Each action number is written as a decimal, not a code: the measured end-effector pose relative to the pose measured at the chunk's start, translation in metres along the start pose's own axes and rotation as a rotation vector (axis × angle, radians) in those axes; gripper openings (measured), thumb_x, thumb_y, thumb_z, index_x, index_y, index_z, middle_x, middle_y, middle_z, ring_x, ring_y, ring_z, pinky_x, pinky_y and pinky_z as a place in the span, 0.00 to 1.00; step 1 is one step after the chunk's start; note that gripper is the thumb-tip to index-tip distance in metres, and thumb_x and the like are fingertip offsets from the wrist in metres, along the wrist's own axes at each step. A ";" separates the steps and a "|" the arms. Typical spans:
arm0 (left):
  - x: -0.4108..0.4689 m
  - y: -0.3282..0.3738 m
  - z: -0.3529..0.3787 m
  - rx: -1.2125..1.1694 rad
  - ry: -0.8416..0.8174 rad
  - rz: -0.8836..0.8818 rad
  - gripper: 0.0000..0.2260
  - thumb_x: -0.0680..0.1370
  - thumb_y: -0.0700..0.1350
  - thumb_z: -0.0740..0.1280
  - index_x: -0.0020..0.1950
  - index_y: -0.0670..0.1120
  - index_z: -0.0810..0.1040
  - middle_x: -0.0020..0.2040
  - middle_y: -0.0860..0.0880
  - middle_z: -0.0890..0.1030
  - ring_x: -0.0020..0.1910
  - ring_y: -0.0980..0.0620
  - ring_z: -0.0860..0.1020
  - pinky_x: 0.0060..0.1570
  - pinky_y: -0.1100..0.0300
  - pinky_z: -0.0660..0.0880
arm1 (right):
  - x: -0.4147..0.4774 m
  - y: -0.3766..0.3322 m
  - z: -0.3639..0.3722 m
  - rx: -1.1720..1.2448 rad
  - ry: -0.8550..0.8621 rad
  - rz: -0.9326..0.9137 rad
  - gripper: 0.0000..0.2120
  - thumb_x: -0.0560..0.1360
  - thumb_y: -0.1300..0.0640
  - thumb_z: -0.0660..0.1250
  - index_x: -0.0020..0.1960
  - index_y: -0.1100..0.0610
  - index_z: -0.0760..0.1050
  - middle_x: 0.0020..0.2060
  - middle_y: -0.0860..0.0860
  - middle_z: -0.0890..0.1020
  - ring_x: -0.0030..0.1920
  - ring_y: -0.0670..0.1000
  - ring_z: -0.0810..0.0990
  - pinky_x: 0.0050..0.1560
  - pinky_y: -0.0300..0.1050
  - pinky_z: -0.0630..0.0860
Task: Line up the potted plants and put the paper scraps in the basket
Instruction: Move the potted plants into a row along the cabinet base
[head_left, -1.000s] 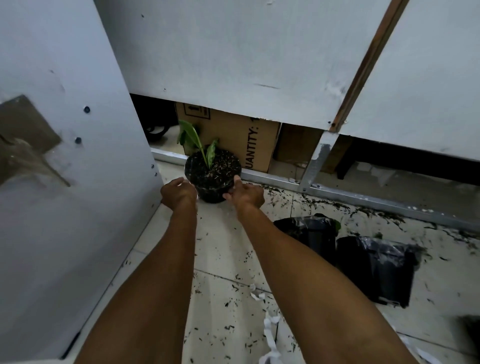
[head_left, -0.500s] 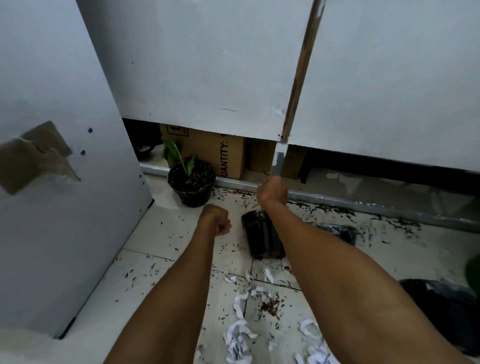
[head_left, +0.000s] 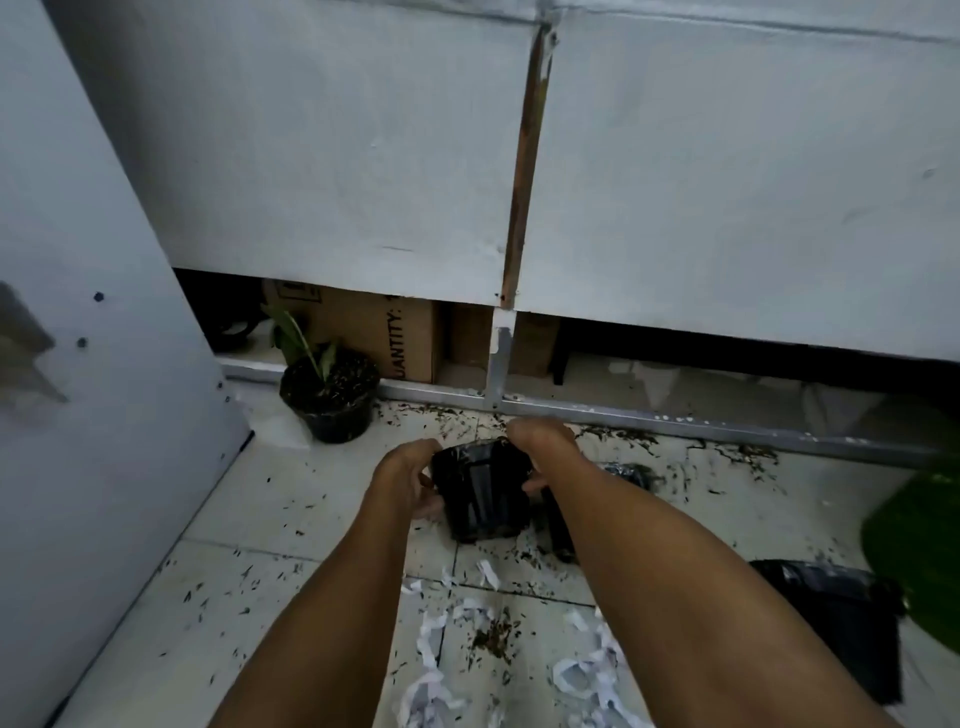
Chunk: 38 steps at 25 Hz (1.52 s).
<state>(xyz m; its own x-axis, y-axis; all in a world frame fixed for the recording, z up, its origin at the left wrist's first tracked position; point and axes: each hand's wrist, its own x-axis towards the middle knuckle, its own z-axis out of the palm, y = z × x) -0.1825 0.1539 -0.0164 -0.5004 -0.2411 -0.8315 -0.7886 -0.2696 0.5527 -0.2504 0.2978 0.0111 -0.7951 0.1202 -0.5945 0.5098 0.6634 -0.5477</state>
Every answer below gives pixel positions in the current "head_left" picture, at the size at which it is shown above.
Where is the crumpled black plastic piece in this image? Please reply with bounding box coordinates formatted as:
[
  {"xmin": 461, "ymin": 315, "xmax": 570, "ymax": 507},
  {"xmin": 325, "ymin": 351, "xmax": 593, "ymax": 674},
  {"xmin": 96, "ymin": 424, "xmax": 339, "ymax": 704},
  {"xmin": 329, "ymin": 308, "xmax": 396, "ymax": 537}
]
[{"xmin": 598, "ymin": 462, "xmax": 655, "ymax": 492}]

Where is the black furniture leg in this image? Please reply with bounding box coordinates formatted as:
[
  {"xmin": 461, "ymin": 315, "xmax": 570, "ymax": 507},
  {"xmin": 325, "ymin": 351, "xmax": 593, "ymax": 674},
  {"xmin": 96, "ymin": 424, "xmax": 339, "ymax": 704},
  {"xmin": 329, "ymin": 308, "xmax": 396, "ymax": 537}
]
[{"xmin": 552, "ymin": 318, "xmax": 574, "ymax": 387}]

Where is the person's right forearm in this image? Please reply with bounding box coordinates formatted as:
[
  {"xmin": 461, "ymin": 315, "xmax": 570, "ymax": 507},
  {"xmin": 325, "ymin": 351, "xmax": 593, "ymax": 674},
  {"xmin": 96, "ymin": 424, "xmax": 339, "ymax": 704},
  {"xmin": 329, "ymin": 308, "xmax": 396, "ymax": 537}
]
[{"xmin": 551, "ymin": 453, "xmax": 905, "ymax": 728}]

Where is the person's right hand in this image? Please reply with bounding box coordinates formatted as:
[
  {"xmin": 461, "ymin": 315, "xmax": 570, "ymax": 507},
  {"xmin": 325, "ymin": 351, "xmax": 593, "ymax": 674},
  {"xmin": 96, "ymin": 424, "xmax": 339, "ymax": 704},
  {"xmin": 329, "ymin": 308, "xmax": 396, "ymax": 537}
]
[{"xmin": 505, "ymin": 417, "xmax": 585, "ymax": 499}]

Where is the small brown cardboard box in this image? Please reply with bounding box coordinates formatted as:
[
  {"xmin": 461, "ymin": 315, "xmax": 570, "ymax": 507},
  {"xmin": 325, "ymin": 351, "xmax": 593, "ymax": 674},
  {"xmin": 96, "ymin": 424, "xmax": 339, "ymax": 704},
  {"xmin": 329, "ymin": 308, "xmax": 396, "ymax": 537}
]
[{"xmin": 448, "ymin": 302, "xmax": 561, "ymax": 381}]

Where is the black plastic nursery pot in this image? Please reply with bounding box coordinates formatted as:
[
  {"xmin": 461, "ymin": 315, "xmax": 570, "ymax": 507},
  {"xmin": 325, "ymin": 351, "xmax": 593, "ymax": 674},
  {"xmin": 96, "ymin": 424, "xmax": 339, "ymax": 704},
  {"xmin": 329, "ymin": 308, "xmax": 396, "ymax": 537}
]
[
  {"xmin": 430, "ymin": 439, "xmax": 535, "ymax": 546},
  {"xmin": 538, "ymin": 486, "xmax": 580, "ymax": 565}
]

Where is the small green leafy plant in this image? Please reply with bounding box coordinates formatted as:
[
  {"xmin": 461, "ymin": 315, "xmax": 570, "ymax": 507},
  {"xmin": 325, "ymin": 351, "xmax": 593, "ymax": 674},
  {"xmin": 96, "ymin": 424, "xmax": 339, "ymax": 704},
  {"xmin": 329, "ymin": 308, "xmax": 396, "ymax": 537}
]
[{"xmin": 262, "ymin": 303, "xmax": 340, "ymax": 391}]

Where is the large brown cardboard box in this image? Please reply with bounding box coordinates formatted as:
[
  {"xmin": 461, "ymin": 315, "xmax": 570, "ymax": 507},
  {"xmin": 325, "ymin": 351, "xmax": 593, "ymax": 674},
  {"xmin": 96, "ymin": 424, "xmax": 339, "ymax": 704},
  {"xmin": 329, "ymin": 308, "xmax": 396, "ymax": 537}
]
[{"xmin": 262, "ymin": 278, "xmax": 445, "ymax": 386}]

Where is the black plastic bag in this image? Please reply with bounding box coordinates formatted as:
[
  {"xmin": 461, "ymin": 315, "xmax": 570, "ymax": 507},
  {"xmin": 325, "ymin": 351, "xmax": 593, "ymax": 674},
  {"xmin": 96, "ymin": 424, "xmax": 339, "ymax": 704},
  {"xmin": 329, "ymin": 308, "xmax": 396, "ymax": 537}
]
[{"xmin": 748, "ymin": 558, "xmax": 907, "ymax": 707}]

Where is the black pot with soil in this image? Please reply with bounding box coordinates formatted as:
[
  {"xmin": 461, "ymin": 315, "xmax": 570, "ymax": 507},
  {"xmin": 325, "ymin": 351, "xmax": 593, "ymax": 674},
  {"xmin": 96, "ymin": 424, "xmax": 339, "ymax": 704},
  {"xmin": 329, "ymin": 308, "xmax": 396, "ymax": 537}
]
[{"xmin": 279, "ymin": 350, "xmax": 382, "ymax": 445}]

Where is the grey metal floor rail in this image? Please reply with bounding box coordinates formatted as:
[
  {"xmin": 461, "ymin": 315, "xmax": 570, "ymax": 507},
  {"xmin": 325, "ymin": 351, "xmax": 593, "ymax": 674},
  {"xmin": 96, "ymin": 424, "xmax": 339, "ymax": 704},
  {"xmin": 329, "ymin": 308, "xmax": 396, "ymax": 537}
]
[{"xmin": 216, "ymin": 355, "xmax": 948, "ymax": 471}]

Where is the small pile of soil crumbs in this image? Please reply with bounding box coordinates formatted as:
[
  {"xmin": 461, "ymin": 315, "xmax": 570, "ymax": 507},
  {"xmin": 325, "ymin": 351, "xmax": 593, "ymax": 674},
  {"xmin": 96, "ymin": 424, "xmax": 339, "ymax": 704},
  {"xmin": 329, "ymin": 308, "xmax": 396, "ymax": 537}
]
[{"xmin": 466, "ymin": 611, "xmax": 519, "ymax": 665}]

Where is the pile of white paper shreds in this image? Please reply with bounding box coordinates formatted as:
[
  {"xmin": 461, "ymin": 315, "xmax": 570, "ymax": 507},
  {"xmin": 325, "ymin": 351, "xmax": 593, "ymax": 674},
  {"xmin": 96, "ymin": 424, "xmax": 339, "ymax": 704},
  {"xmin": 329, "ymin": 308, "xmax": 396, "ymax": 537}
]
[{"xmin": 396, "ymin": 557, "xmax": 655, "ymax": 728}]

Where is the brown wooden strip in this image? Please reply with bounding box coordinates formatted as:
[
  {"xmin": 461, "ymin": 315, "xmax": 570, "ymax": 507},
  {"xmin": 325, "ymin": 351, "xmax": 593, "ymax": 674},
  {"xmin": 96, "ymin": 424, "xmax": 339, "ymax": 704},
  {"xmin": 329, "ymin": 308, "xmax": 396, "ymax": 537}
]
[{"xmin": 498, "ymin": 21, "xmax": 561, "ymax": 311}]

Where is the person's left forearm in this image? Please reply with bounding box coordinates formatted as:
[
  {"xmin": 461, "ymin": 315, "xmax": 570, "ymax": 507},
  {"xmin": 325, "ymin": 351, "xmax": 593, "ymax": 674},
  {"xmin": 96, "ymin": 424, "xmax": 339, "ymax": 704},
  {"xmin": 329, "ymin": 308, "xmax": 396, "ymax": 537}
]
[{"xmin": 206, "ymin": 483, "xmax": 423, "ymax": 728}]

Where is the white metal upright post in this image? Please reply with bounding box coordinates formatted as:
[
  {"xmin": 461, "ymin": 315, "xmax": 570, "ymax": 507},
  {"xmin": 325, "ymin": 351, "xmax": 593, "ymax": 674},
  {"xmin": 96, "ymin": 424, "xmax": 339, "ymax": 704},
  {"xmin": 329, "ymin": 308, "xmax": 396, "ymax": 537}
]
[{"xmin": 486, "ymin": 307, "xmax": 517, "ymax": 415}]

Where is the green plastic sheet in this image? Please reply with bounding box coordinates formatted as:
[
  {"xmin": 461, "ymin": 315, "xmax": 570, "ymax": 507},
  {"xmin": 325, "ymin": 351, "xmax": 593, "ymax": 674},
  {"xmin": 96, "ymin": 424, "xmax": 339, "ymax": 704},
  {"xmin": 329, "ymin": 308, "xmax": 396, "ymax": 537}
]
[{"xmin": 859, "ymin": 466, "xmax": 960, "ymax": 639}]

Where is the person's left hand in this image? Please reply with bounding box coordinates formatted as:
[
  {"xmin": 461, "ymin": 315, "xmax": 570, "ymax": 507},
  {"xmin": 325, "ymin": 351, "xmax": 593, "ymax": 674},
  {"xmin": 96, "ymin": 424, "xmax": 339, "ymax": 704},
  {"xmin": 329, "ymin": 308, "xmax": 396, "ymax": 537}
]
[{"xmin": 366, "ymin": 439, "xmax": 445, "ymax": 523}]

